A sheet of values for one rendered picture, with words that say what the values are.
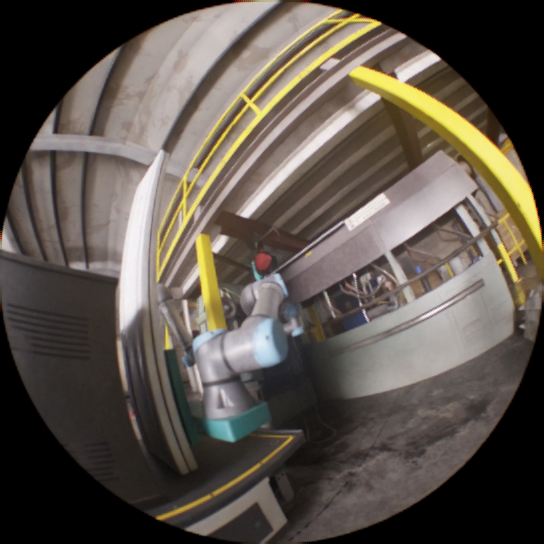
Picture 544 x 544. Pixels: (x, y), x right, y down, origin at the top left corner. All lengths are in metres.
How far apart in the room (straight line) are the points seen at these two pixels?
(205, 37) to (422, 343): 5.68
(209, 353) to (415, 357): 1.40
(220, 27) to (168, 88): 1.76
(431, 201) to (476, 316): 0.91
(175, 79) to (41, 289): 4.86
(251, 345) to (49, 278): 0.48
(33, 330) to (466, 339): 1.88
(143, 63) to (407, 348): 5.98
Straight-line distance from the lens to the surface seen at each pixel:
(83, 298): 0.47
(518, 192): 0.78
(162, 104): 5.19
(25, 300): 0.48
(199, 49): 5.01
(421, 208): 1.69
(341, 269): 1.74
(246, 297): 0.87
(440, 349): 1.58
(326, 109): 1.73
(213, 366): 0.52
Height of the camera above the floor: 0.61
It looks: 24 degrees up
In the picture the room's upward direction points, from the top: 18 degrees counter-clockwise
